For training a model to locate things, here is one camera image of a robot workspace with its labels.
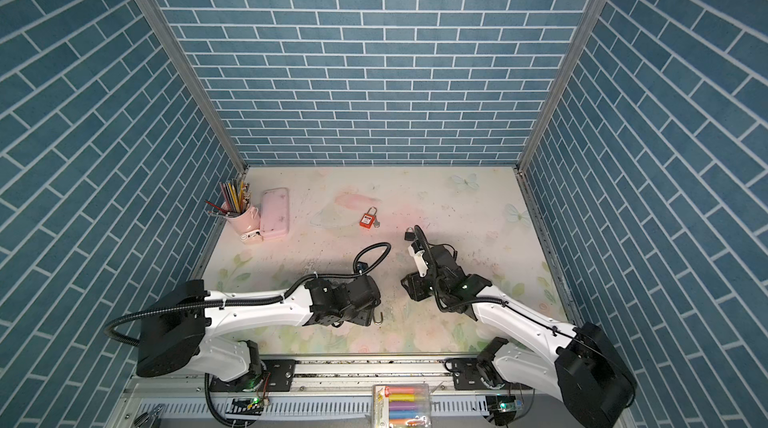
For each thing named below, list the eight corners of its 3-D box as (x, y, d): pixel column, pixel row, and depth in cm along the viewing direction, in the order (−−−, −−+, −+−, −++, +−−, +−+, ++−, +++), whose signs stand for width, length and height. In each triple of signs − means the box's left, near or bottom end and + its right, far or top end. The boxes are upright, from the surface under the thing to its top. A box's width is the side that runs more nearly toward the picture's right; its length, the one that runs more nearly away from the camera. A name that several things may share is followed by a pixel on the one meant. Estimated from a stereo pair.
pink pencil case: (260, 242, 100) (257, 238, 98) (263, 194, 114) (261, 189, 112) (289, 236, 102) (287, 232, 99) (289, 190, 115) (287, 185, 113)
